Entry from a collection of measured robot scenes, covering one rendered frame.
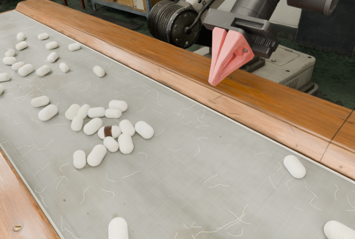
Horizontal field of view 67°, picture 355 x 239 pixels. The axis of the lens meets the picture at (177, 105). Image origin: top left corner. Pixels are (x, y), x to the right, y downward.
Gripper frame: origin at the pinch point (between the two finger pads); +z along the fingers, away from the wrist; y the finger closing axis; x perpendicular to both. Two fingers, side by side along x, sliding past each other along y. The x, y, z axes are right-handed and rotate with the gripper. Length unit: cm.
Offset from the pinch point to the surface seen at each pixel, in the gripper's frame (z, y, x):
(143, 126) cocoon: 11.6, -6.9, -0.8
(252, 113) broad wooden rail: 1.2, 4.5, 8.4
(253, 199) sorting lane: 11.8, 12.5, 1.9
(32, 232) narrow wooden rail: 26.6, -2.7, -13.6
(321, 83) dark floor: -55, -21, 153
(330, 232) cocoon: 10.1, 21.0, 1.2
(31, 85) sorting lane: 17.8, -39.6, -3.2
